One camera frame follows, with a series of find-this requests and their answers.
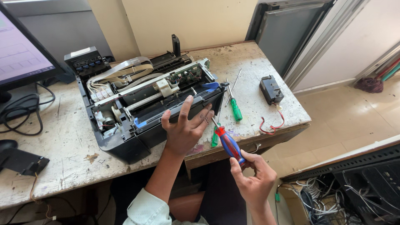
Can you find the thin metal rod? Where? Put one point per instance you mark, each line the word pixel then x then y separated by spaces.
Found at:
pixel 235 85

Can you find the metal drawer hasp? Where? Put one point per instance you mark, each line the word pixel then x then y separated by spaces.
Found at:
pixel 256 147

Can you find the black ink tank unit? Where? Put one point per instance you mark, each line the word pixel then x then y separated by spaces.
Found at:
pixel 87 62

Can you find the red and blue screwdriver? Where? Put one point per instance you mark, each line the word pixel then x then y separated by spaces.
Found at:
pixel 229 145

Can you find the grey metal framed panels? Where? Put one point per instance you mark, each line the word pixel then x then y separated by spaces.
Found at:
pixel 284 34

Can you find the open black computer case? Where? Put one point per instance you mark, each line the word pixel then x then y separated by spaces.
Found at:
pixel 368 184

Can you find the aluminium frame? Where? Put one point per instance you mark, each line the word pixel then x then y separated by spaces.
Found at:
pixel 315 47

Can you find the person's dark trousers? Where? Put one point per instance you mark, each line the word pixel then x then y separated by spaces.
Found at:
pixel 223 193

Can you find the person's pale shirt sleeve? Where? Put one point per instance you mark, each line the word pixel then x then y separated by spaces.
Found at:
pixel 150 209

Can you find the black computer monitor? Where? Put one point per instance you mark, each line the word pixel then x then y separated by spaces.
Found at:
pixel 22 53

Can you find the mop with coloured sticks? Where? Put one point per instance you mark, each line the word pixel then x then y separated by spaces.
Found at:
pixel 370 84

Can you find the green printer circuit board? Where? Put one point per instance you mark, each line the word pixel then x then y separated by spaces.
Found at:
pixel 184 74

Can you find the white ink tube bundle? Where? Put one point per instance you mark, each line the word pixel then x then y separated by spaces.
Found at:
pixel 128 70

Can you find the black power supply module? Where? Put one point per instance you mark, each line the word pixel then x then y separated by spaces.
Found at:
pixel 271 90

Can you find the person's left hand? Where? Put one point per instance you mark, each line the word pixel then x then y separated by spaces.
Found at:
pixel 182 137

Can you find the black inkjet printer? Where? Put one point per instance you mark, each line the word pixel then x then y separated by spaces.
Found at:
pixel 131 137

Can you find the person's right hand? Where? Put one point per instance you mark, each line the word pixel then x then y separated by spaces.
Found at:
pixel 257 184

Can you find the black plastic printer cover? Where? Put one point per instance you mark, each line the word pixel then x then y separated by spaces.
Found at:
pixel 22 161

